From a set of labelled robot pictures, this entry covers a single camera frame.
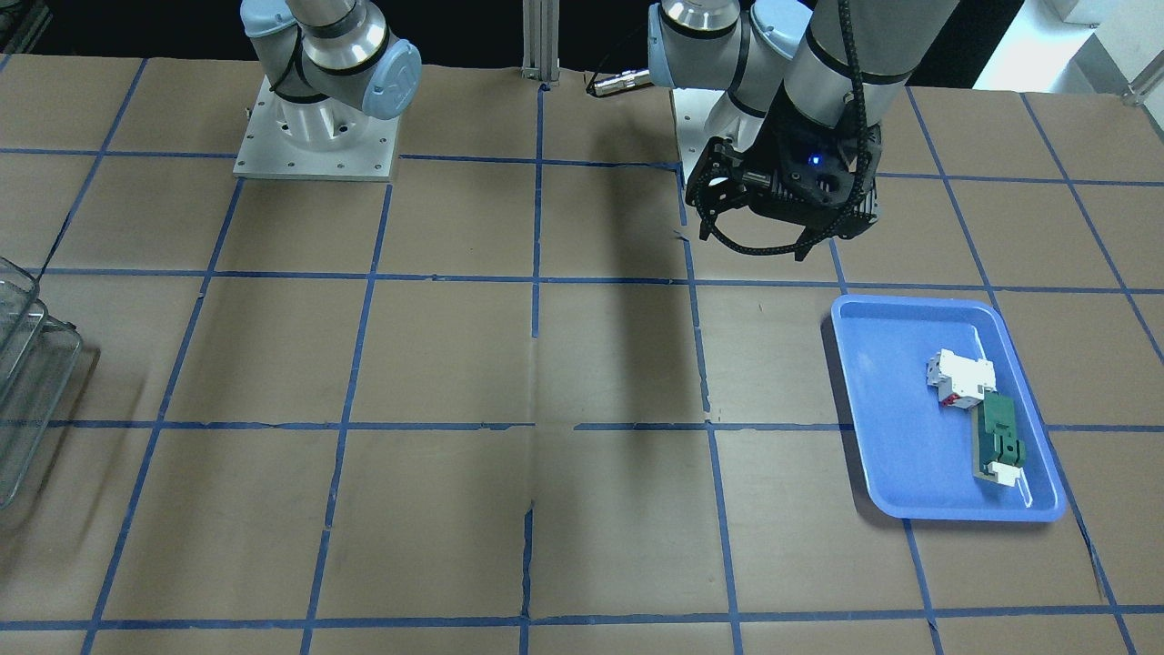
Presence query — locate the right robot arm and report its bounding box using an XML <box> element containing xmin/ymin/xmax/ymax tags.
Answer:
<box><xmin>237</xmin><ymin>1</ymin><xmax>423</xmax><ymax>152</ymax></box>

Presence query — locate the blue plastic tray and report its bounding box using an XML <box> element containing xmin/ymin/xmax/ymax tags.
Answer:
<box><xmin>831</xmin><ymin>294</ymin><xmax>1066</xmax><ymax>522</ymax></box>

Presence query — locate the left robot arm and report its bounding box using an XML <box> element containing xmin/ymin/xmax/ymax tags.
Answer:
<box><xmin>647</xmin><ymin>1</ymin><xmax>956</xmax><ymax>257</ymax></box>

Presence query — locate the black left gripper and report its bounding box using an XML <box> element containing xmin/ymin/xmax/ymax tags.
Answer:
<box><xmin>684</xmin><ymin>100</ymin><xmax>873</xmax><ymax>238</ymax></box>

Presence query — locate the white circuit breaker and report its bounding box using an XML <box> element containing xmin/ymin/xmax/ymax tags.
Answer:
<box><xmin>927</xmin><ymin>348</ymin><xmax>998</xmax><ymax>410</ymax></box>

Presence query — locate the aluminium frame post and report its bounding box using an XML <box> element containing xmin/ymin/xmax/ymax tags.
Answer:
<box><xmin>521</xmin><ymin>0</ymin><xmax>560</xmax><ymax>86</ymax></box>

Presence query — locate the green terminal block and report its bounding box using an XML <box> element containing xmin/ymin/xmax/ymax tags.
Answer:
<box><xmin>972</xmin><ymin>391</ymin><xmax>1027</xmax><ymax>487</ymax></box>

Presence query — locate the wire mesh shelf rack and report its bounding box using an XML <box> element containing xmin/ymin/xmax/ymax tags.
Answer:
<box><xmin>1</xmin><ymin>258</ymin><xmax>84</xmax><ymax>510</ymax></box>

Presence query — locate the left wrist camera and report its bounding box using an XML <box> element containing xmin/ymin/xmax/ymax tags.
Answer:
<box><xmin>772</xmin><ymin>124</ymin><xmax>883</xmax><ymax>238</ymax></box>

